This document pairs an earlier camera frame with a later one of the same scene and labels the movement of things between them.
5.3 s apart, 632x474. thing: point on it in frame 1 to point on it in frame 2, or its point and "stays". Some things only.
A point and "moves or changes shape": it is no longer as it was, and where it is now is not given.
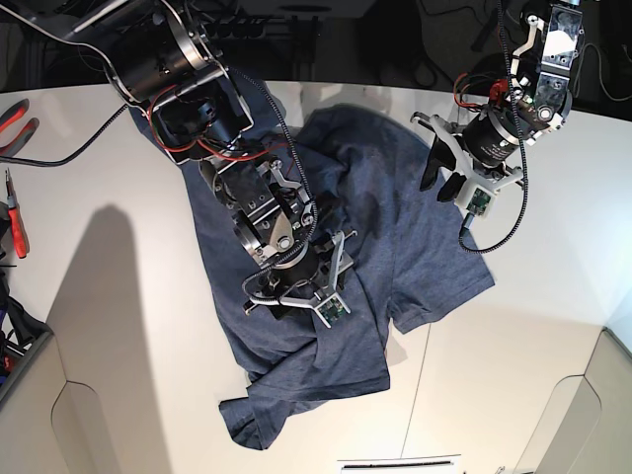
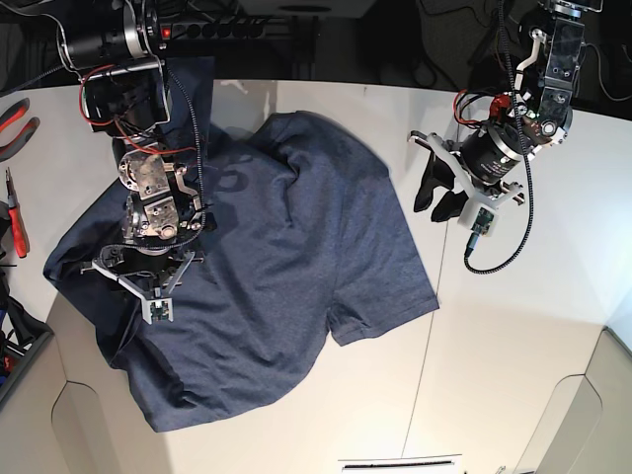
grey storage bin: (23, 337) stays
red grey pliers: (8, 118) stays
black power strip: (264, 29) stays
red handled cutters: (19, 231) stays
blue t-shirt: (411, 253) moves or changes shape
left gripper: (309, 280) to (152, 273)
